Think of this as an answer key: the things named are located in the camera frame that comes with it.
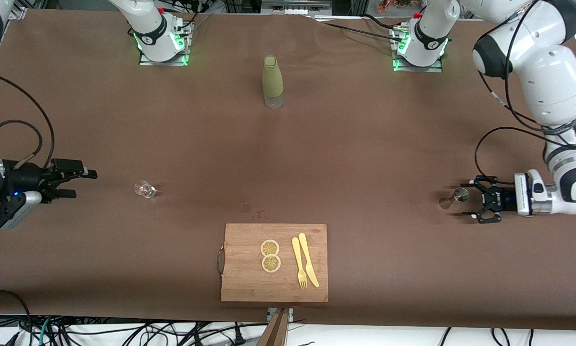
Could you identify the steel double jigger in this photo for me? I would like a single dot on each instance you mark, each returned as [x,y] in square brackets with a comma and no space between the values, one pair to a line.
[461,195]

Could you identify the wooden cutting board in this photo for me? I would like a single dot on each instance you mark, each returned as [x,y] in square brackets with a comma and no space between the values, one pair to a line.
[242,283]

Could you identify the green sleeved glass bottle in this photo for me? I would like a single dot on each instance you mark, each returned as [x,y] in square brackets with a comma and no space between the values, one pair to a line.
[272,79]

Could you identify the clear glass beaker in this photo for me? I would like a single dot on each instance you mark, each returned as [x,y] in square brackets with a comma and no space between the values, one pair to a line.
[144,189]

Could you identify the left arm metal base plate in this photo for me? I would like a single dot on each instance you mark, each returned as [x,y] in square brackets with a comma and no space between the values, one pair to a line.
[418,69]

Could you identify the wooden post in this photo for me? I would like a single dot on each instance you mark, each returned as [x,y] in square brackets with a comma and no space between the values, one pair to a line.
[274,334]

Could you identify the dried lemon slice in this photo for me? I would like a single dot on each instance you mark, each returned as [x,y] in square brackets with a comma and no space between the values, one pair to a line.
[269,248]
[271,264]

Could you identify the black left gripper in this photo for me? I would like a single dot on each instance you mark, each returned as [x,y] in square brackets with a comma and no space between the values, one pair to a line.
[500,200]

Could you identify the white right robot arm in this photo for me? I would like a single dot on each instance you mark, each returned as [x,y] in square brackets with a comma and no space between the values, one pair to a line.
[148,29]

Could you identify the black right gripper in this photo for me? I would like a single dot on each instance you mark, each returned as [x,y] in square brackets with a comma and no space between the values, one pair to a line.
[24,180]

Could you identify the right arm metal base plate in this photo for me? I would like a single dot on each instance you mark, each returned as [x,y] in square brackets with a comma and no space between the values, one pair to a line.
[163,63]

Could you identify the yellow plastic knife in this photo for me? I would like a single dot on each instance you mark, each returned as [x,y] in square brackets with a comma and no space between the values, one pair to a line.
[304,250]

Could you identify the yellow plastic fork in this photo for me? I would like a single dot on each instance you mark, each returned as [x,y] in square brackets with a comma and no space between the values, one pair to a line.
[296,254]

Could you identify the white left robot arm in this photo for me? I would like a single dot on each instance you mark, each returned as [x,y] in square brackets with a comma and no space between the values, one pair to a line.
[552,81]

